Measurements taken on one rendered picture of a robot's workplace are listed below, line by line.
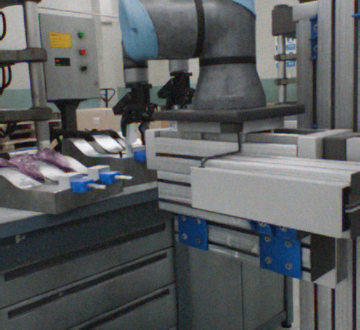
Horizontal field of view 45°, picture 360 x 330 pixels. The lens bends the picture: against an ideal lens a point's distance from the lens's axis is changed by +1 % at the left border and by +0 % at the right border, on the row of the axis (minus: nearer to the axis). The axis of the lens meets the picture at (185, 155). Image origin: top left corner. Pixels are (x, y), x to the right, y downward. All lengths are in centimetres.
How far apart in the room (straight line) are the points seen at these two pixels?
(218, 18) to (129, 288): 88
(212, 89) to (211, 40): 9
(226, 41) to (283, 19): 461
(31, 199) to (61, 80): 113
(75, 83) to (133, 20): 143
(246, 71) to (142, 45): 20
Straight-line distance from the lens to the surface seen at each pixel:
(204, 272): 162
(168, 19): 82
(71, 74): 221
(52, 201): 109
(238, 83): 84
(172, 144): 93
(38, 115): 197
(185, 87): 157
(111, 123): 545
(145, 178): 137
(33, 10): 203
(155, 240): 142
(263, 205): 64
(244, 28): 86
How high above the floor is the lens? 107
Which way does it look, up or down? 8 degrees down
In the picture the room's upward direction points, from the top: 3 degrees counter-clockwise
